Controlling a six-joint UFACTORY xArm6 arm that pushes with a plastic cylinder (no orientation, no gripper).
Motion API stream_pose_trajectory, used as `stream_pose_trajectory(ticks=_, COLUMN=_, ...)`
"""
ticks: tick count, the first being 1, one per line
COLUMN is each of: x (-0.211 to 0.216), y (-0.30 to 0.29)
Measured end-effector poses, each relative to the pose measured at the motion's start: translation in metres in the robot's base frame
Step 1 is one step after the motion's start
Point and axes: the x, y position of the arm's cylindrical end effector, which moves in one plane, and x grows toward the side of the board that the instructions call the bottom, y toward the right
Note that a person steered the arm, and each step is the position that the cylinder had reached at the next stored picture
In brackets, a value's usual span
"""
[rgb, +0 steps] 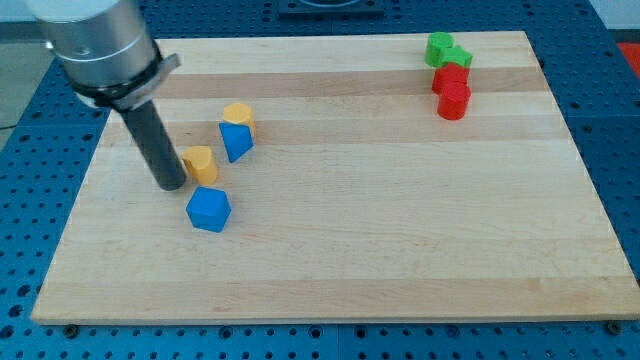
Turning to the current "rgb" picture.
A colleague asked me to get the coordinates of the blue cube block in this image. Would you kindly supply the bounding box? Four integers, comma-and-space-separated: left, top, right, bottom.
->
186, 186, 231, 233

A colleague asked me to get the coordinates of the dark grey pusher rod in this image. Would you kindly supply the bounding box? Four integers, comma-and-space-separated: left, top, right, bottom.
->
120, 101, 186, 191

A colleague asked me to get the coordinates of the wooden board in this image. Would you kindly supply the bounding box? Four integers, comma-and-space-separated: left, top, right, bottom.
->
31, 31, 639, 325

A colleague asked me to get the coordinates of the green cylinder block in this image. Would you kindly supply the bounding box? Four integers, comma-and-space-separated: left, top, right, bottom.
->
424, 32, 455, 67

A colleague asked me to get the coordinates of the green star block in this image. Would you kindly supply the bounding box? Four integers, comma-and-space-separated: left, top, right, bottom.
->
439, 45, 473, 68

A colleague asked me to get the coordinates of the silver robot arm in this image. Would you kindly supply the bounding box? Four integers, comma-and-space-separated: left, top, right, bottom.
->
26, 0, 181, 112

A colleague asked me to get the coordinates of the blue triangle block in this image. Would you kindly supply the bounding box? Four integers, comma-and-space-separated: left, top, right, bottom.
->
219, 122, 254, 163

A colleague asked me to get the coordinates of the red cylinder block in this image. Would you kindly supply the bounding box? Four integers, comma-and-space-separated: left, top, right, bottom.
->
437, 82, 471, 121

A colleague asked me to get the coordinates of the red block upper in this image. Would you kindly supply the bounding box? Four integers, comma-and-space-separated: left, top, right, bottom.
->
431, 63, 470, 94

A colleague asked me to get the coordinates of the yellow hexagon block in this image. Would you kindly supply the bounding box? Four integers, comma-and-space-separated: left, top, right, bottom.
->
222, 102, 256, 136

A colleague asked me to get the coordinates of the red object at edge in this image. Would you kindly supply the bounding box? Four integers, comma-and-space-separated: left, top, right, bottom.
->
618, 42, 640, 77

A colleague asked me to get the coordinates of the yellow heart block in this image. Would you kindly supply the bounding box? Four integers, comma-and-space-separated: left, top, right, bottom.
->
181, 146, 218, 185

